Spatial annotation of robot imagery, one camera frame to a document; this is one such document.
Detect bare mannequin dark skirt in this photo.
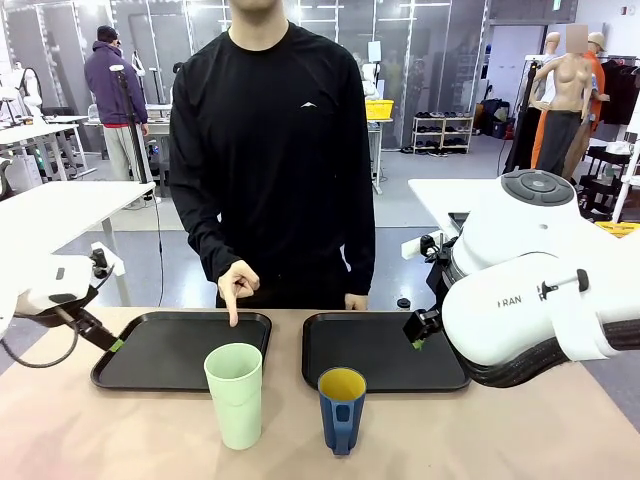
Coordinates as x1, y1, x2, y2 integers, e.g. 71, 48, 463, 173
528, 23, 597, 177

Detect person's right forearm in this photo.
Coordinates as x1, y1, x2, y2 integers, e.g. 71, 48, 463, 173
185, 189, 247, 282

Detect white shoe rack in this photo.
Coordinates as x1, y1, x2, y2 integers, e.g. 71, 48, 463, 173
411, 114, 474, 155

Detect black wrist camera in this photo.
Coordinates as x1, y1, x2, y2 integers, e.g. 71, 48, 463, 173
89, 246, 112, 280
419, 233, 447, 263

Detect black tripod stand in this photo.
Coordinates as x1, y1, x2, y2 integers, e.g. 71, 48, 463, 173
108, 63, 155, 187

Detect person's right hand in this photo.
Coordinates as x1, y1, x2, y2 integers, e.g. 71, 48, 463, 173
217, 259, 261, 327

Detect rack of black clothes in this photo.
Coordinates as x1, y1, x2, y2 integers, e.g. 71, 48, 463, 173
598, 55, 640, 127

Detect white table with leg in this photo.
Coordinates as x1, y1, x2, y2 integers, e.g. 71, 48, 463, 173
0, 180, 157, 307

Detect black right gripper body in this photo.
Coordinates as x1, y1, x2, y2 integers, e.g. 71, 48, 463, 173
427, 258, 455, 321

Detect blue mug yellow inside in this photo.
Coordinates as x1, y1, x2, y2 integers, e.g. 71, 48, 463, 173
317, 367, 368, 456

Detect person in black sweater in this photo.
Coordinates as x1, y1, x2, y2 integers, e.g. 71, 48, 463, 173
168, 0, 376, 311

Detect white humanoid robot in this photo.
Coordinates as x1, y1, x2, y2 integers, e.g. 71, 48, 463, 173
0, 60, 45, 126

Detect white background desk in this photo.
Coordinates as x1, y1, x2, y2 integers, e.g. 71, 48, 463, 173
0, 114, 91, 182

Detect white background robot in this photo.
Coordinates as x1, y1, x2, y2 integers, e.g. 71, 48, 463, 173
360, 40, 385, 101

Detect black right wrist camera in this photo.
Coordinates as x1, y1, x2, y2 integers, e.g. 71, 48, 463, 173
419, 233, 447, 263

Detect black utility cart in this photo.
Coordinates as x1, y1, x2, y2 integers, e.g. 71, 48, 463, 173
574, 143, 632, 222

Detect yellow plastic basket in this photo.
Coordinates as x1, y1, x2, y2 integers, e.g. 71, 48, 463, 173
365, 99, 395, 121

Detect black corrugated cable sleeve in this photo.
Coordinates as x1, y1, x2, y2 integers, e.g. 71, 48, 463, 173
465, 319, 640, 389

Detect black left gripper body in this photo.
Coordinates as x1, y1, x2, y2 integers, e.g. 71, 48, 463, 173
53, 305, 105, 347

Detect light green plastic cup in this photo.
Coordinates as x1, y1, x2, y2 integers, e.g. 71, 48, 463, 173
203, 342, 264, 450

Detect black plastic tray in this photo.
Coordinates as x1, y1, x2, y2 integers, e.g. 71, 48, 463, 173
90, 311, 273, 392
301, 311, 472, 393

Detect person's left forearm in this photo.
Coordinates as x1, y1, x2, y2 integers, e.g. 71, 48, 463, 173
343, 194, 376, 297

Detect person in purple jacket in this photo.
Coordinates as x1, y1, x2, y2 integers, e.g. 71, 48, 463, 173
83, 24, 150, 184

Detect large white table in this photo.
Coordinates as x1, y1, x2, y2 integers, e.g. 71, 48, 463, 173
407, 177, 640, 237

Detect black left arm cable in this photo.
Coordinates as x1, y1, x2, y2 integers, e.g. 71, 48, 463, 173
0, 279, 116, 370

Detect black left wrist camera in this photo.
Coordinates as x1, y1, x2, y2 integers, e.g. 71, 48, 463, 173
89, 246, 112, 280

